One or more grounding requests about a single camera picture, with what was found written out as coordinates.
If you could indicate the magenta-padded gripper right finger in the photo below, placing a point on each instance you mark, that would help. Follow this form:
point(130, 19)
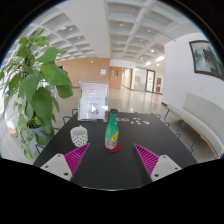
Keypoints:
point(165, 166)

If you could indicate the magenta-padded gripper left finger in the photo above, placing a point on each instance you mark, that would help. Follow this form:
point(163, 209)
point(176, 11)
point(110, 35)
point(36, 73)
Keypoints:
point(58, 165)

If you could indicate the green plastic drink bottle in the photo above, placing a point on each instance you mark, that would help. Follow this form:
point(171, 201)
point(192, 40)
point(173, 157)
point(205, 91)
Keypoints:
point(111, 131)

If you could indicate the white dotted mug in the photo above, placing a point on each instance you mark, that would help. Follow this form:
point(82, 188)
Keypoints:
point(79, 137)

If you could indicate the blue rectangular sticker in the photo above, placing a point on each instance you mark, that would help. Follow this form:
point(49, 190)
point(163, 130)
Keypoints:
point(146, 122)

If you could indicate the round green-rimmed sticker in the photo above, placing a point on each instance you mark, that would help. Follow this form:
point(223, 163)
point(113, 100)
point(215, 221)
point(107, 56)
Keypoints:
point(127, 120)

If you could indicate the long white bench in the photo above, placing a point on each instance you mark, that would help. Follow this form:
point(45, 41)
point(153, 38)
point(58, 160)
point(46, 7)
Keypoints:
point(203, 120)

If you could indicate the green leafy potted plant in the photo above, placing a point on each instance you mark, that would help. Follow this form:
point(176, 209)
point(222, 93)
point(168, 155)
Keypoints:
point(41, 100)

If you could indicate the clear acrylic sign stand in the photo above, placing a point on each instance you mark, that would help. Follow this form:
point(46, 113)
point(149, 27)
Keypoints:
point(93, 100)

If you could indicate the framed landscape picture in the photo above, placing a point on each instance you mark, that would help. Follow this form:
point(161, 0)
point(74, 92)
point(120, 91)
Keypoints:
point(206, 60)

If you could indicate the recessed ceiling lights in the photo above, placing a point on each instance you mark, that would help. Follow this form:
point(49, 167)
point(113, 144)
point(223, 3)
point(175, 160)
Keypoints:
point(121, 24)

